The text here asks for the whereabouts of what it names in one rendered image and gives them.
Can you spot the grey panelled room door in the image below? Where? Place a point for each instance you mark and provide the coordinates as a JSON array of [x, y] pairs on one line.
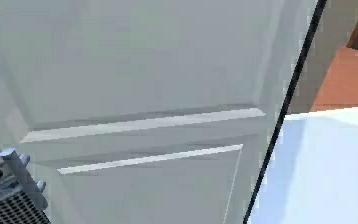
[[147, 83]]

